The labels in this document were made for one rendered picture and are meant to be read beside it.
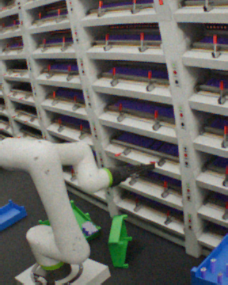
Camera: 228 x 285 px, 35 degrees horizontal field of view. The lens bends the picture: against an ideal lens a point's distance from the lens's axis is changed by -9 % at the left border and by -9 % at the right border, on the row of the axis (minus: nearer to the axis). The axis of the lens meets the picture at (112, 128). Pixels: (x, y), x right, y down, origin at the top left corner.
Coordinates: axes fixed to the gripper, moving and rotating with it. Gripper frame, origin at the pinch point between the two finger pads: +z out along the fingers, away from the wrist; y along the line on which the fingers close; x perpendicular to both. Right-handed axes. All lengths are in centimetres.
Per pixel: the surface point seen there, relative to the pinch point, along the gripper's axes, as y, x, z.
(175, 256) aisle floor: 13, -55, 13
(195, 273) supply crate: 71, -12, -44
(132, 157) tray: -20.9, -1.0, 7.6
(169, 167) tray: 6.3, -0.5, 8.4
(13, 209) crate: -123, -64, -25
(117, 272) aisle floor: -3, -62, -16
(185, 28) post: 25, 68, -3
